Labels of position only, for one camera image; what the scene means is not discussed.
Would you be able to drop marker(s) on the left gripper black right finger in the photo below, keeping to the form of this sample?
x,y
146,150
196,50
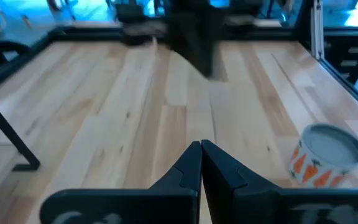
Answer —
x,y
259,205

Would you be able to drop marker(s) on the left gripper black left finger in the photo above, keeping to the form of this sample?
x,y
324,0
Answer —
x,y
120,205

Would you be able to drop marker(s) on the small can carrots print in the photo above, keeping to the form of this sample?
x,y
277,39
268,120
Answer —
x,y
328,149

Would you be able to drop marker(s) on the wooden shelf black metal frame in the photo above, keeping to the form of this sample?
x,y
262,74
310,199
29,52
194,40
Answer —
x,y
26,165

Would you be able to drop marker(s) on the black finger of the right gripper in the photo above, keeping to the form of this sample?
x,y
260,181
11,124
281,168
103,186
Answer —
x,y
211,43
188,37

